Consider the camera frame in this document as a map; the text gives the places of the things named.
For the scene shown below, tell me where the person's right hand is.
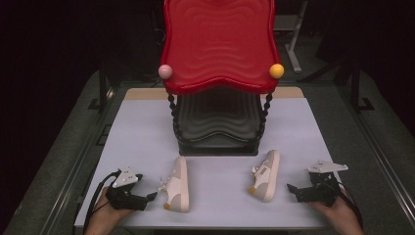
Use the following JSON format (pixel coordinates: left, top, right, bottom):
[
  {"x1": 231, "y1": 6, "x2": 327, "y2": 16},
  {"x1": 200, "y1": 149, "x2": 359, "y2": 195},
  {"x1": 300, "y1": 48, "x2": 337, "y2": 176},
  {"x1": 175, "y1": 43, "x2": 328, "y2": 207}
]
[{"x1": 307, "y1": 190, "x2": 365, "y2": 235}]

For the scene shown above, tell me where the white metal stand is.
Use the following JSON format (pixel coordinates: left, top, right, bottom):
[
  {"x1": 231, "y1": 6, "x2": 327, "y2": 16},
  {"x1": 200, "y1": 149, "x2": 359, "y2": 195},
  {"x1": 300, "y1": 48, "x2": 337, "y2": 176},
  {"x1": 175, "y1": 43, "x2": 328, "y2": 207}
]
[{"x1": 273, "y1": 0, "x2": 309, "y2": 74}]

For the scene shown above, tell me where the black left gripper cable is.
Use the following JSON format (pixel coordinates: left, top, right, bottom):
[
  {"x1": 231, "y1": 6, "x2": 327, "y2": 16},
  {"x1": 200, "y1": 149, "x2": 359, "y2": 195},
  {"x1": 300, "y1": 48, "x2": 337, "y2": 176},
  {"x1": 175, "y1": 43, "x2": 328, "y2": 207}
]
[{"x1": 82, "y1": 168, "x2": 122, "y2": 235}]

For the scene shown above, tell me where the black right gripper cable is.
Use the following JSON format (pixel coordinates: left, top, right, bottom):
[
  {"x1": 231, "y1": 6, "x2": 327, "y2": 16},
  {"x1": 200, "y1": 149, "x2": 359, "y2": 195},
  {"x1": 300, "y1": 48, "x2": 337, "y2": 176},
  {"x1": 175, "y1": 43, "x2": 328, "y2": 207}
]
[{"x1": 337, "y1": 182, "x2": 365, "y2": 230}]

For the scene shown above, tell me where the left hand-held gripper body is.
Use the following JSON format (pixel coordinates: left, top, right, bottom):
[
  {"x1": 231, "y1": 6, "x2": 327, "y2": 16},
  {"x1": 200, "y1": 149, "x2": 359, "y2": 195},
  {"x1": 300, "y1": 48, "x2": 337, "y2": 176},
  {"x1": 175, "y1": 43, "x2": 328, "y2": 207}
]
[{"x1": 105, "y1": 165, "x2": 149, "y2": 212}]

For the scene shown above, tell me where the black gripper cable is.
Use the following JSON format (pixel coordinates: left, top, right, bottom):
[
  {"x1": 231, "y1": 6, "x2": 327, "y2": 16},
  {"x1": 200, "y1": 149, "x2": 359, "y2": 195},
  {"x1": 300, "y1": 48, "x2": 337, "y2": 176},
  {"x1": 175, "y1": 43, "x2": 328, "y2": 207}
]
[
  {"x1": 337, "y1": 182, "x2": 365, "y2": 230},
  {"x1": 82, "y1": 168, "x2": 122, "y2": 235}
]

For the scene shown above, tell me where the black metal stand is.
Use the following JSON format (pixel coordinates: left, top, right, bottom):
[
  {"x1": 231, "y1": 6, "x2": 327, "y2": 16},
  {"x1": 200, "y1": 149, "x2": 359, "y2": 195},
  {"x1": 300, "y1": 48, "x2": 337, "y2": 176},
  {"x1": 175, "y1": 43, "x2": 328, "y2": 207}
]
[
  {"x1": 87, "y1": 62, "x2": 115, "y2": 113},
  {"x1": 349, "y1": 61, "x2": 376, "y2": 114}
]

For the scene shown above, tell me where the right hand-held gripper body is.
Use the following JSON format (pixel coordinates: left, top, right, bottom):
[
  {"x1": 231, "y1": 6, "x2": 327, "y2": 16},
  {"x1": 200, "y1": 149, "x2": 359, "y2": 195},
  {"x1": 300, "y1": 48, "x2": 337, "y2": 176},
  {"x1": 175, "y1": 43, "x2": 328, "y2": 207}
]
[{"x1": 295, "y1": 159, "x2": 349, "y2": 208}]

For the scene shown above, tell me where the person's left hand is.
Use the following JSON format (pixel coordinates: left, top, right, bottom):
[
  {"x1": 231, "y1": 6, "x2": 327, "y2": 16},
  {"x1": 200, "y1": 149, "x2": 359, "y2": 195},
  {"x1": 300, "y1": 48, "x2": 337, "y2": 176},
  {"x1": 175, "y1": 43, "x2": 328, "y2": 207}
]
[{"x1": 84, "y1": 187, "x2": 135, "y2": 235}]

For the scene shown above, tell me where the white sneaker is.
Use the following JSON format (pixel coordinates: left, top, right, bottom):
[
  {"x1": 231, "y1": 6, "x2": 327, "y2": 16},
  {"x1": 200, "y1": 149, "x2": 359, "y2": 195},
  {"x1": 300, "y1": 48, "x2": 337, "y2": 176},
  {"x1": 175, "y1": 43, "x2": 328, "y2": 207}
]
[
  {"x1": 248, "y1": 149, "x2": 281, "y2": 204},
  {"x1": 158, "y1": 156, "x2": 191, "y2": 213}
]

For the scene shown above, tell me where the red and black shoe rack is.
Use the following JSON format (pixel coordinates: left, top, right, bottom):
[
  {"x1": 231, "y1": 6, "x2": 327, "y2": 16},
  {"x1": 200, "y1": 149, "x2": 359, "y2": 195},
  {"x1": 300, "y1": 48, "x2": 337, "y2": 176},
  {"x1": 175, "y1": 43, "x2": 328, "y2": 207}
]
[{"x1": 158, "y1": 0, "x2": 286, "y2": 157}]

